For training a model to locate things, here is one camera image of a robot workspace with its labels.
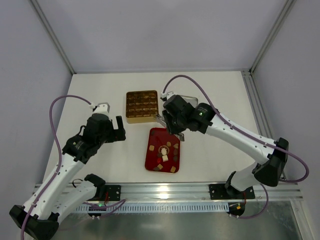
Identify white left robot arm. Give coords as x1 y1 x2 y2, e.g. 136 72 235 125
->
9 113 126 240

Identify aluminium mounting rail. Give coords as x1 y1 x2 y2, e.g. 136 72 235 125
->
33 182 305 201

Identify slotted cable duct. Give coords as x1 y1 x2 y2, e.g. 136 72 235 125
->
73 202 229 214

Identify red rectangular tin tray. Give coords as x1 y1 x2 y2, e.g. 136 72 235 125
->
144 127 181 174

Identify silver tin lid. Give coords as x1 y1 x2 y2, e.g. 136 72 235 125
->
162 93 199 125

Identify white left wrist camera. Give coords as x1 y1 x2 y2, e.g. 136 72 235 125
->
89 102 110 116

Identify white figurine chocolate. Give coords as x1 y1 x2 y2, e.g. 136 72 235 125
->
160 147 168 156

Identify metal tongs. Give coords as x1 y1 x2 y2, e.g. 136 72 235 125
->
154 113 185 142

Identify cream square chocolate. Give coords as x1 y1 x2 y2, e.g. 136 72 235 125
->
162 155 169 162

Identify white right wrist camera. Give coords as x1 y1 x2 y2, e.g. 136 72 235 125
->
160 91 176 102

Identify gold chocolate box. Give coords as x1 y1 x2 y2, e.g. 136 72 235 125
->
125 90 159 124

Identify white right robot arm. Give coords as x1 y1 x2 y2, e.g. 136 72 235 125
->
160 92 289 199

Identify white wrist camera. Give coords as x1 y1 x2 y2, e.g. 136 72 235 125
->
89 102 110 116
160 91 176 102

